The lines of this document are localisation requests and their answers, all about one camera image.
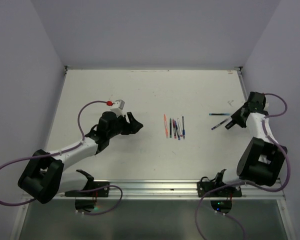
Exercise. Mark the green pen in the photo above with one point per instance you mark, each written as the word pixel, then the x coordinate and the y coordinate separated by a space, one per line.
pixel 170 128

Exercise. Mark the purple pen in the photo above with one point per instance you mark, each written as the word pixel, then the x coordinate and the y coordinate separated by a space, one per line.
pixel 220 124

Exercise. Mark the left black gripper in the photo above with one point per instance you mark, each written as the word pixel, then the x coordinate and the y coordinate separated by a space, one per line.
pixel 132 127

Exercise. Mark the orange pen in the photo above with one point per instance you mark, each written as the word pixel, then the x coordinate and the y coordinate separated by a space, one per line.
pixel 166 126

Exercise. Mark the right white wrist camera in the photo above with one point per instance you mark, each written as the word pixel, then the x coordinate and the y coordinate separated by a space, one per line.
pixel 266 106

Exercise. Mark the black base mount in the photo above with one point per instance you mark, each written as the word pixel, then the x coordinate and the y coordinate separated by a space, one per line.
pixel 217 189
pixel 97 190

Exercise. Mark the teal pen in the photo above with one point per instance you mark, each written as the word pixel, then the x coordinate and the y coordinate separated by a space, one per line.
pixel 219 114

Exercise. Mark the blue pen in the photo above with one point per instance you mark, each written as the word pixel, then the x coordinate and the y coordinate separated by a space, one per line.
pixel 183 126
pixel 177 130

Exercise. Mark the aluminium front rail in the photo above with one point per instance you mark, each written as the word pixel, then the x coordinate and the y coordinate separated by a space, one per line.
pixel 177 189

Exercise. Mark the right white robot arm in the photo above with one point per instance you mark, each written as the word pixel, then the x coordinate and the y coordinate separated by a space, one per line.
pixel 263 158

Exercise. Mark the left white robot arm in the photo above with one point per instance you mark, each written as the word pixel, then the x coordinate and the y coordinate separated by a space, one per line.
pixel 44 177

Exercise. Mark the red pen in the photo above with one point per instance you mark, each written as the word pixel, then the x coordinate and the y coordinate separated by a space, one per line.
pixel 174 129

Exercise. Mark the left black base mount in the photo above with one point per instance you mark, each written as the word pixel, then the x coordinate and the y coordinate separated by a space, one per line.
pixel 97 190

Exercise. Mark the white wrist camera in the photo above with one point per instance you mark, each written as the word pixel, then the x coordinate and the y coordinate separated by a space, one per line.
pixel 266 106
pixel 117 107

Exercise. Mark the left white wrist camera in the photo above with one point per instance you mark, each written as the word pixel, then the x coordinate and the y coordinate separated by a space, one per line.
pixel 117 107

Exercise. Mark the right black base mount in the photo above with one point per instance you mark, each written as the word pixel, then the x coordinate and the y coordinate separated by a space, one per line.
pixel 217 189

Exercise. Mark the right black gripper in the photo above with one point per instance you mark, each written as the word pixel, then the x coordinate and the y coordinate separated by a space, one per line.
pixel 236 116

